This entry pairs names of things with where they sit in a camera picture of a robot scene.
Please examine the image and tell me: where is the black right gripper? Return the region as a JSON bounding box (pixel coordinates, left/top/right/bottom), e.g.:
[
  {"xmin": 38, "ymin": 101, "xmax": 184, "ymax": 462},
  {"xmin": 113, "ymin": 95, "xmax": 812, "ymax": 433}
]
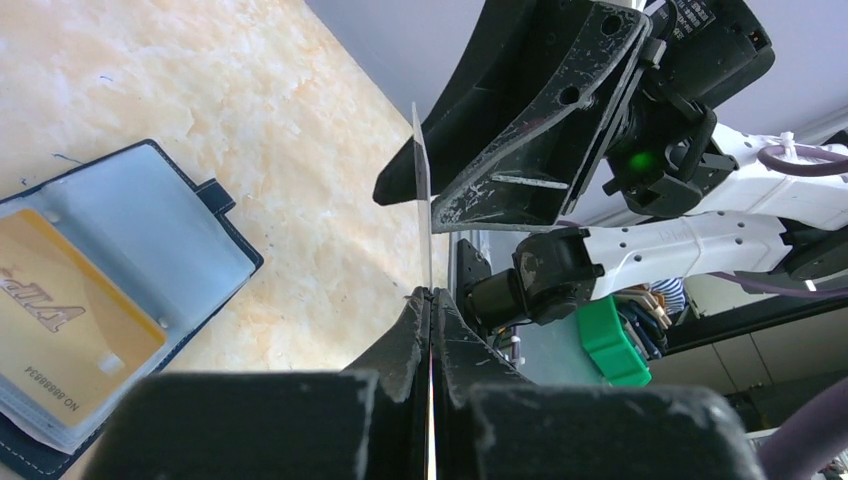
[{"xmin": 431, "ymin": 1, "xmax": 775, "ymax": 233}]

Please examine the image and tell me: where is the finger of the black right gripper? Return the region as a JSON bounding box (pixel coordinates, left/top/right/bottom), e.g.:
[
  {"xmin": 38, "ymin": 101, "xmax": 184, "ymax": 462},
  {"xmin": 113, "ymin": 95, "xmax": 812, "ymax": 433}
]
[{"xmin": 372, "ymin": 0, "xmax": 551, "ymax": 208}]

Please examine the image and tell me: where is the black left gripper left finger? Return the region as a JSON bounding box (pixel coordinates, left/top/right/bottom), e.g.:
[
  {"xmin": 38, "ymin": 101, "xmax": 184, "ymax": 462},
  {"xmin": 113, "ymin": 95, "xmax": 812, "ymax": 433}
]
[{"xmin": 345, "ymin": 286, "xmax": 432, "ymax": 479}]

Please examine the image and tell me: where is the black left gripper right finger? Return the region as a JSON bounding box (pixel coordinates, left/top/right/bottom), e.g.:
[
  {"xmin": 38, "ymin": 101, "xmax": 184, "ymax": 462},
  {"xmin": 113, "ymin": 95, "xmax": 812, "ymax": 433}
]
[{"xmin": 433, "ymin": 288, "xmax": 528, "ymax": 479}]

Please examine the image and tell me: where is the white magnetic stripe card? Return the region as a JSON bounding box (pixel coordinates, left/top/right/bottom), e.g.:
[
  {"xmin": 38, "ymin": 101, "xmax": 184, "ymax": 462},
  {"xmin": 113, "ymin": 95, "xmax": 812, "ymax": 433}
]
[{"xmin": 411, "ymin": 102, "xmax": 434, "ymax": 289}]

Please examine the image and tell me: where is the navy blue card holder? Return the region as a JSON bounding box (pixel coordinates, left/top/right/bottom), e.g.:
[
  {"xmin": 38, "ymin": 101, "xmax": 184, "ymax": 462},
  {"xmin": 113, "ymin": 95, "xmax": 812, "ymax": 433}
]
[{"xmin": 1, "ymin": 139, "xmax": 264, "ymax": 479}]

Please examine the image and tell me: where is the gold VIP card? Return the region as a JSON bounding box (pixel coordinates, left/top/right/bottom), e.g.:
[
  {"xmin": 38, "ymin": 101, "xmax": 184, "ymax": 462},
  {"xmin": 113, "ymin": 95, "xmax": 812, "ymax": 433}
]
[{"xmin": 1, "ymin": 209, "xmax": 166, "ymax": 427}]

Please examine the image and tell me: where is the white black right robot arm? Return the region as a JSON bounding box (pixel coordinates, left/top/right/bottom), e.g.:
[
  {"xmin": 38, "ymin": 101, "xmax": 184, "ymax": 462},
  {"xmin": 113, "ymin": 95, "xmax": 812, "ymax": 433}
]
[{"xmin": 373, "ymin": 1, "xmax": 847, "ymax": 332}]

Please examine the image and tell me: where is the green plastic object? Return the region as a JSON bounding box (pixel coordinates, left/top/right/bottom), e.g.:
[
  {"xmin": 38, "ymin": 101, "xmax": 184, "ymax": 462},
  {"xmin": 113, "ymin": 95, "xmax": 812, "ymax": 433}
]
[{"xmin": 577, "ymin": 297, "xmax": 652, "ymax": 387}]

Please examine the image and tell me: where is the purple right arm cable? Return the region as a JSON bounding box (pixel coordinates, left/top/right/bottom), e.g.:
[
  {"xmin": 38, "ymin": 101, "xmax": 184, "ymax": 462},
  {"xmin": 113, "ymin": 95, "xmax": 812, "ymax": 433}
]
[{"xmin": 708, "ymin": 142, "xmax": 848, "ymax": 301}]

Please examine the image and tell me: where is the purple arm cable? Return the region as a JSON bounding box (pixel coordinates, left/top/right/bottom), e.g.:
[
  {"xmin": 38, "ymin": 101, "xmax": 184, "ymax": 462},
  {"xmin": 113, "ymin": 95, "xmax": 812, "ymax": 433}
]
[
  {"xmin": 758, "ymin": 377, "xmax": 848, "ymax": 480},
  {"xmin": 708, "ymin": 142, "xmax": 848, "ymax": 301}
]

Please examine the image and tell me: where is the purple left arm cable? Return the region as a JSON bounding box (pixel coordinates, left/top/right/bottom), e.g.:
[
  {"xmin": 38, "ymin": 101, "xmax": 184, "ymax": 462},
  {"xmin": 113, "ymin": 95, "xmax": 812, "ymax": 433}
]
[{"xmin": 758, "ymin": 377, "xmax": 848, "ymax": 480}]

